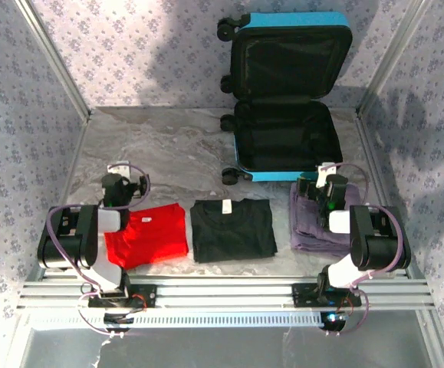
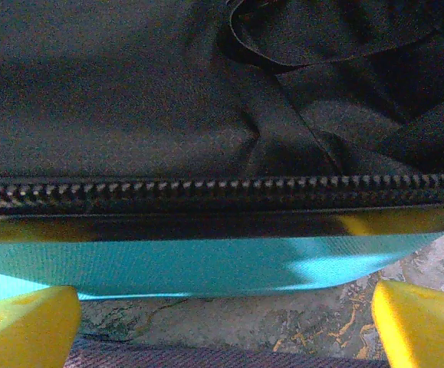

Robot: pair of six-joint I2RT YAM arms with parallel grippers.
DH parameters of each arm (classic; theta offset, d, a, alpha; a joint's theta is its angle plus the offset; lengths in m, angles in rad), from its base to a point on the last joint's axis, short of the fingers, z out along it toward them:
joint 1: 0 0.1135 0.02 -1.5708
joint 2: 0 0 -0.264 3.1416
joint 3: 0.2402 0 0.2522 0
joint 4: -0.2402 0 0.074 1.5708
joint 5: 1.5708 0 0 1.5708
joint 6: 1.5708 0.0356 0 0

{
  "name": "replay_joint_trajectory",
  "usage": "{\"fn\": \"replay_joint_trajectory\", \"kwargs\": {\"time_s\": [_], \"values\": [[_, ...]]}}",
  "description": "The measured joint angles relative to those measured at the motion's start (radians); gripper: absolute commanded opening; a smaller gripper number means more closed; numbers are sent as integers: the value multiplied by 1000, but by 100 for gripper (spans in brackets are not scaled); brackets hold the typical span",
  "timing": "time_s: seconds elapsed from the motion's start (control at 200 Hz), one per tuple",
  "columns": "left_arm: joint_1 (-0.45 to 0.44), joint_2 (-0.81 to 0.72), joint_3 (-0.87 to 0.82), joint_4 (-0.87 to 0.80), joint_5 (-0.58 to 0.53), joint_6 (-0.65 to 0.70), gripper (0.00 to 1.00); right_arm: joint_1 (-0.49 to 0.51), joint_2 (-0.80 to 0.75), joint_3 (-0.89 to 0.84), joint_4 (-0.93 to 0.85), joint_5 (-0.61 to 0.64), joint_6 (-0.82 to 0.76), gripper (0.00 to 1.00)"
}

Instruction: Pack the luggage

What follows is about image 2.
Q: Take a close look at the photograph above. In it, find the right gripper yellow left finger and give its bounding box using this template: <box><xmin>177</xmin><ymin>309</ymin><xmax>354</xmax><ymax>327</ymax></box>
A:
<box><xmin>0</xmin><ymin>285</ymin><xmax>81</xmax><ymax>368</ymax></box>

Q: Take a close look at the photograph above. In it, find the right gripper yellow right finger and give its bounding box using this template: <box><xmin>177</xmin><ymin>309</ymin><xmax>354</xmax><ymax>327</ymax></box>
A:
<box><xmin>370</xmin><ymin>279</ymin><xmax>444</xmax><ymax>368</ymax></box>

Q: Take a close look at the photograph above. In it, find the turquoise hard-shell suitcase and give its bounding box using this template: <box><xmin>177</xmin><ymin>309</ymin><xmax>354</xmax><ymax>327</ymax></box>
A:
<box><xmin>0</xmin><ymin>0</ymin><xmax>444</xmax><ymax>302</ymax></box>

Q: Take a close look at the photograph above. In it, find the dark blue denim garment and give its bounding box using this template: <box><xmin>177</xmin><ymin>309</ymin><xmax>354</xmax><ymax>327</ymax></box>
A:
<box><xmin>62</xmin><ymin>335</ymin><xmax>393</xmax><ymax>368</ymax></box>

